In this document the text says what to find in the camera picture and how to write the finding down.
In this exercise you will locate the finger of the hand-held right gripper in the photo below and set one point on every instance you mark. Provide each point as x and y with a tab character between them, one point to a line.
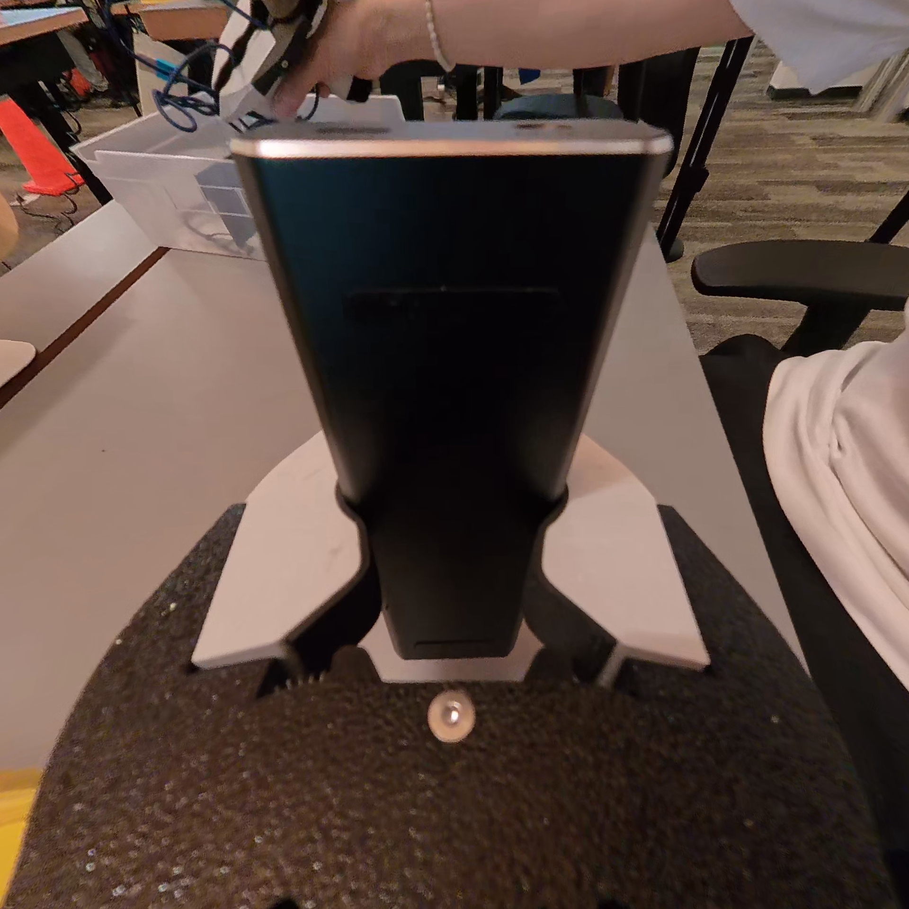
255	110
238	42

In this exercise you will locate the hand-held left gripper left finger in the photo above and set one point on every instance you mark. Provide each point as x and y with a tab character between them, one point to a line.
291	575

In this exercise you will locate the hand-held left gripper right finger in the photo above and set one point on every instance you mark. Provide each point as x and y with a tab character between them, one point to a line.
618	582

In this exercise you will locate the clear plastic bin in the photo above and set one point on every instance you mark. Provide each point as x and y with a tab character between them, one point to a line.
142	177

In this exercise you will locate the black multiport usb hub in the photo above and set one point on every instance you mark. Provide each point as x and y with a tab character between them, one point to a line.
454	355

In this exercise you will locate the yellow plastic bin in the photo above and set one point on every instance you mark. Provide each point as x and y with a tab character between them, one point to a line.
14	817

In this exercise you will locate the person's right forearm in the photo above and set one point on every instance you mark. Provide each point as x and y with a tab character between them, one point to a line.
568	32

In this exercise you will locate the person's right hand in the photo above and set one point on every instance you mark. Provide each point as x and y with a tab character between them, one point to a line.
369	42

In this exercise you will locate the orange traffic cone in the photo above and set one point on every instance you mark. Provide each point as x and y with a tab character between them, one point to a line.
35	149

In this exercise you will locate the black tripod stand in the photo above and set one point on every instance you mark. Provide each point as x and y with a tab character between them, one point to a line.
699	156

